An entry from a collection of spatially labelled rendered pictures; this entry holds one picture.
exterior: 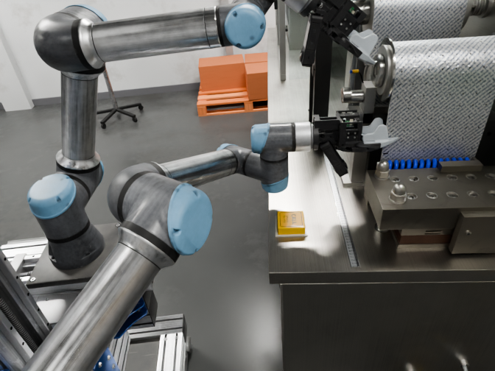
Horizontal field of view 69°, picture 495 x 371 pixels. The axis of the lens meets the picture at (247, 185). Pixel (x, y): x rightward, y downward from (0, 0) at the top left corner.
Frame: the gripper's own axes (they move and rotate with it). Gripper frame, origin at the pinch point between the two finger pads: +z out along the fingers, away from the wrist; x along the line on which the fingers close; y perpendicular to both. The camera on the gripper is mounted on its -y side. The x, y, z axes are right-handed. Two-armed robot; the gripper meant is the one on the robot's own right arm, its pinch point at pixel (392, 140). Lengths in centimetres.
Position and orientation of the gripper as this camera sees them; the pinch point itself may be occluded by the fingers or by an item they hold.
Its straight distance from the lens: 99.0
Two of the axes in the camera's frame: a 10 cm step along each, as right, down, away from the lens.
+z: 10.0, -0.3, -0.8
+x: 0.4, -5.8, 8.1
